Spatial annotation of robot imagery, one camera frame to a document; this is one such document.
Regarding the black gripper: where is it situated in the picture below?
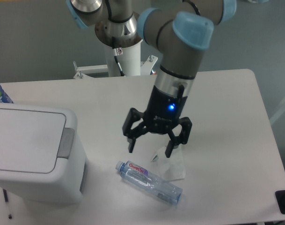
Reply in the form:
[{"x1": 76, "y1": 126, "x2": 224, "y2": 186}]
[{"x1": 122, "y1": 85, "x2": 192, "y2": 158}]

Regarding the white push-lid trash can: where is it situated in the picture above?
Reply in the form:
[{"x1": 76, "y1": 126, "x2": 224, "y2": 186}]
[{"x1": 0, "y1": 103, "x2": 88, "y2": 203}]

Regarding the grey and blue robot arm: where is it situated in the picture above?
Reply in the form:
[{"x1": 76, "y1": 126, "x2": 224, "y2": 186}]
[{"x1": 66, "y1": 0, "x2": 237, "y2": 157}]

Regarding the clear crumpled plastic bag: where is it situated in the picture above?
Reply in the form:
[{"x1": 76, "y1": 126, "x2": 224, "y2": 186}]
[{"x1": 151, "y1": 145, "x2": 186, "y2": 181}]

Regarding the clear plastic water bottle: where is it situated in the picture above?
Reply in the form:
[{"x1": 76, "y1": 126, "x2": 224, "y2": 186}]
[{"x1": 116, "y1": 161, "x2": 183, "y2": 205}]

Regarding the black device at table edge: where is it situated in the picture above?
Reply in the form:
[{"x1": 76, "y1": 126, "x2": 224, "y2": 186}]
[{"x1": 275, "y1": 190, "x2": 285, "y2": 215}]

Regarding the black pen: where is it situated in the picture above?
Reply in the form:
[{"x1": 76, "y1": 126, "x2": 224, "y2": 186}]
[{"x1": 3, "y1": 189, "x2": 13, "y2": 220}]

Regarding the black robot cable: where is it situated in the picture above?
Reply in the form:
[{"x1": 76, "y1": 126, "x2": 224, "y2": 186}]
[{"x1": 111, "y1": 36, "x2": 126, "y2": 77}]

